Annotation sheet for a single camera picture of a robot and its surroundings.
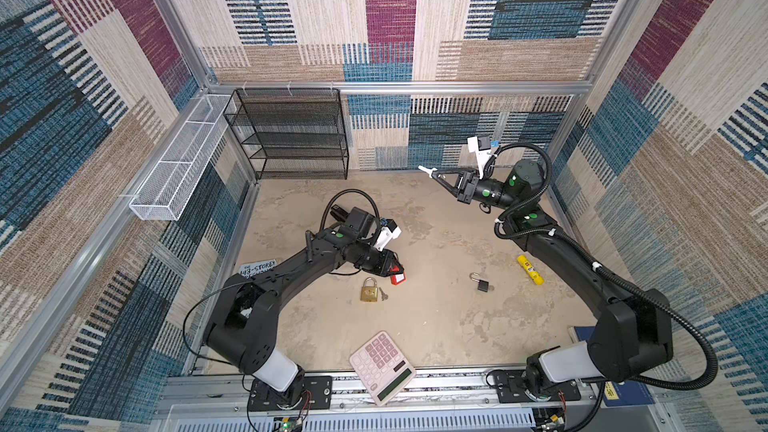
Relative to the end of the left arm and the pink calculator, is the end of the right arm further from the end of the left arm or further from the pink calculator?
the pink calculator

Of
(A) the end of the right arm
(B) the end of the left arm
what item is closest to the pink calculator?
(B) the end of the left arm

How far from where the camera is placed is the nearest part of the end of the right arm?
64cm

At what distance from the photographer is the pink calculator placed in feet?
2.39

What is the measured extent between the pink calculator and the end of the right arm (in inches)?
17.3
